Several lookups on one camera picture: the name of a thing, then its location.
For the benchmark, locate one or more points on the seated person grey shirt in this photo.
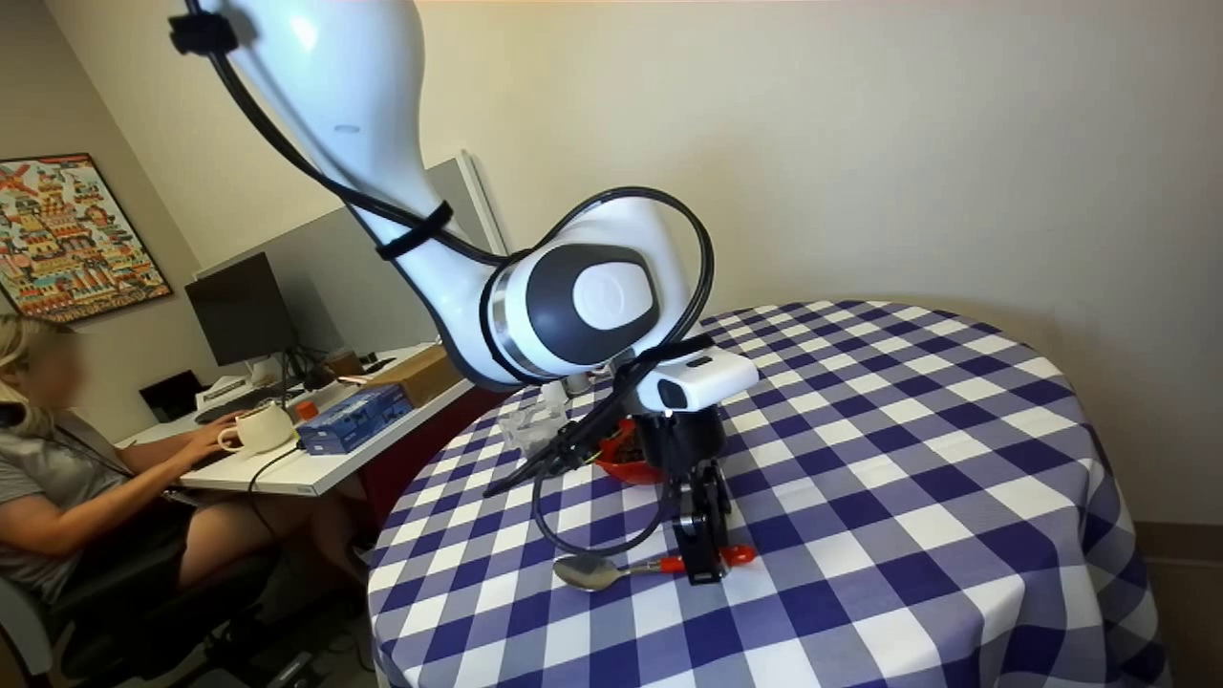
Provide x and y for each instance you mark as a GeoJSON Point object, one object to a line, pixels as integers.
{"type": "Point", "coordinates": [52, 483]}

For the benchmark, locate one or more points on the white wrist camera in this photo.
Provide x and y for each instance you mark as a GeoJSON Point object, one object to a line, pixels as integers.
{"type": "Point", "coordinates": [699, 379]}

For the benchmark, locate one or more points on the black computer monitor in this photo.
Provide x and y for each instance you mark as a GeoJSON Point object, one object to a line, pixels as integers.
{"type": "Point", "coordinates": [241, 309]}

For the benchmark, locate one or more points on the blue white checked tablecloth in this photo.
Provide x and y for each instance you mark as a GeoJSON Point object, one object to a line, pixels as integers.
{"type": "Point", "coordinates": [893, 508]}

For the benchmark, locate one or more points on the white desktop device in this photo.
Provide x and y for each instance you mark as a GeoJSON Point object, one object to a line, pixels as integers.
{"type": "Point", "coordinates": [241, 383]}

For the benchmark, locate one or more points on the white desk red frame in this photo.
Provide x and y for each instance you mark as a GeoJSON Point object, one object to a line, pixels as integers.
{"type": "Point", "coordinates": [317, 470]}

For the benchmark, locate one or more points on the long cardboard box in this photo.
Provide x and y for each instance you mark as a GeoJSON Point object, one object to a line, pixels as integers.
{"type": "Point", "coordinates": [423, 370]}

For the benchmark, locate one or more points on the grey leaning board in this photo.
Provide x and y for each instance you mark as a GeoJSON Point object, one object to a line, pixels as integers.
{"type": "Point", "coordinates": [330, 280]}

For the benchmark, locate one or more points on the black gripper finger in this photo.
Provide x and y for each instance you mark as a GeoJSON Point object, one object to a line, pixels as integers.
{"type": "Point", "coordinates": [697, 536]}
{"type": "Point", "coordinates": [724, 500]}

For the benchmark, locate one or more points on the black office chair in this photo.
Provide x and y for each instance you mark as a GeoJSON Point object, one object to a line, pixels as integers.
{"type": "Point", "coordinates": [126, 635]}

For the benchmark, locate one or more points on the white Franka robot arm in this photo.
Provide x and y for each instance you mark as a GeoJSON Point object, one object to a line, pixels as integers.
{"type": "Point", "coordinates": [344, 102]}

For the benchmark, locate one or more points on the white desk mug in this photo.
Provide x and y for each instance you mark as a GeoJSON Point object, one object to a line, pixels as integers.
{"type": "Point", "coordinates": [260, 426]}

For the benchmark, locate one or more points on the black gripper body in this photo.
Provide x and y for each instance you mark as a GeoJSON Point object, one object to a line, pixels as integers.
{"type": "Point", "coordinates": [680, 446]}

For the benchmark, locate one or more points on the colourful framed wall picture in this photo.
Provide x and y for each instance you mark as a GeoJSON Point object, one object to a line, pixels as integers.
{"type": "Point", "coordinates": [69, 240]}

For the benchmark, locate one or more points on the clear glass cup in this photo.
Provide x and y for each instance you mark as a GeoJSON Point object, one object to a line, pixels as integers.
{"type": "Point", "coordinates": [535, 423]}

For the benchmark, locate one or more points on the small black desk device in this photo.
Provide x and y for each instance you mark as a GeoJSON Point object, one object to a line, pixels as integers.
{"type": "Point", "coordinates": [172, 395]}

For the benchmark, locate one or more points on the blue box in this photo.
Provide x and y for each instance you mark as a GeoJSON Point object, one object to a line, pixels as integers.
{"type": "Point", "coordinates": [357, 423]}

